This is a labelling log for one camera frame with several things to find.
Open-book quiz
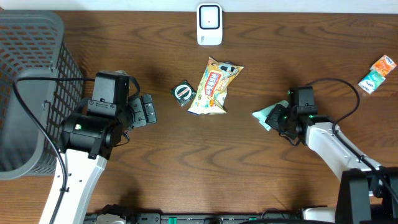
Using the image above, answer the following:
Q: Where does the teal white packet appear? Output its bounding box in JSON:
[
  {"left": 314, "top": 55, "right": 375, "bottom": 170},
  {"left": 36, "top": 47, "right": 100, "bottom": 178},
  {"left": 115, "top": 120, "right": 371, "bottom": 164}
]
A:
[{"left": 358, "top": 70, "right": 386, "bottom": 94}]

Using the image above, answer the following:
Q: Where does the green snack packet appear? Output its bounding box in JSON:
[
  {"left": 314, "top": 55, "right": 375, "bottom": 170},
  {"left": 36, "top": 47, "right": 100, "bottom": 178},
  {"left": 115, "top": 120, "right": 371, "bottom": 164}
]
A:
[{"left": 252, "top": 100, "right": 289, "bottom": 131}]

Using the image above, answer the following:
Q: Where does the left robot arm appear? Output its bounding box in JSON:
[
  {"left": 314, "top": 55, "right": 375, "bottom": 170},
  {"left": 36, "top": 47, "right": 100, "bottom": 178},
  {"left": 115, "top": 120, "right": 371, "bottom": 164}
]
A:
[{"left": 40, "top": 70, "right": 157, "bottom": 223}]

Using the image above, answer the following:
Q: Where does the dark green Zam-Buk box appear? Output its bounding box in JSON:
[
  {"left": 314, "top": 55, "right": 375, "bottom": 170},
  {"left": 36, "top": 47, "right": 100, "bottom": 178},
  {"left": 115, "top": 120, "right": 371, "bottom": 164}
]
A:
[{"left": 170, "top": 80, "right": 197, "bottom": 106}]

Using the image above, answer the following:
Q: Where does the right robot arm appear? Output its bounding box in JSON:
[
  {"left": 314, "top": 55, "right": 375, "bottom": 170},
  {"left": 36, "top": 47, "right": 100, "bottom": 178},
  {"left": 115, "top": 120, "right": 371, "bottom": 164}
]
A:
[{"left": 265, "top": 86, "right": 397, "bottom": 223}]

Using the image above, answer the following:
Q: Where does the orange red snack packet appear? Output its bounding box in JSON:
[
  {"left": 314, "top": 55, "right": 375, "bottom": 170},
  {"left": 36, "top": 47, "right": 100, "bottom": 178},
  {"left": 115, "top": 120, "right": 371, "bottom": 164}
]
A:
[{"left": 370, "top": 55, "right": 397, "bottom": 77}]

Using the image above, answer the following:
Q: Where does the white barcode scanner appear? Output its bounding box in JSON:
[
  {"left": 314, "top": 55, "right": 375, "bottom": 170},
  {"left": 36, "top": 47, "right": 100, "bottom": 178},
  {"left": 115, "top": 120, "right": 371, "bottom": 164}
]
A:
[{"left": 197, "top": 3, "right": 223, "bottom": 45}]

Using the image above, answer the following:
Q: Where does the black plastic mesh basket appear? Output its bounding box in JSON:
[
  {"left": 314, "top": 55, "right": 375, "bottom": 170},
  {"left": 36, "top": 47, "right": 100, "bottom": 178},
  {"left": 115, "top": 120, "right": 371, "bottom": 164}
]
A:
[{"left": 1, "top": 11, "right": 84, "bottom": 180}]

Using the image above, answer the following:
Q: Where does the large orange white snack bag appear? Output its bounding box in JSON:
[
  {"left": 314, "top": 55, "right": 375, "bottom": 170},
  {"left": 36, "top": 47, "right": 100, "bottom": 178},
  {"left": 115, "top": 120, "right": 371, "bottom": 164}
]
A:
[{"left": 187, "top": 56, "right": 244, "bottom": 115}]

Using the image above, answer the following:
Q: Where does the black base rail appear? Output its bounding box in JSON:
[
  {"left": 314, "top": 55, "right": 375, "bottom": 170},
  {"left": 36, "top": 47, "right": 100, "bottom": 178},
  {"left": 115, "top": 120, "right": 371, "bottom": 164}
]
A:
[{"left": 83, "top": 204, "right": 313, "bottom": 224}]

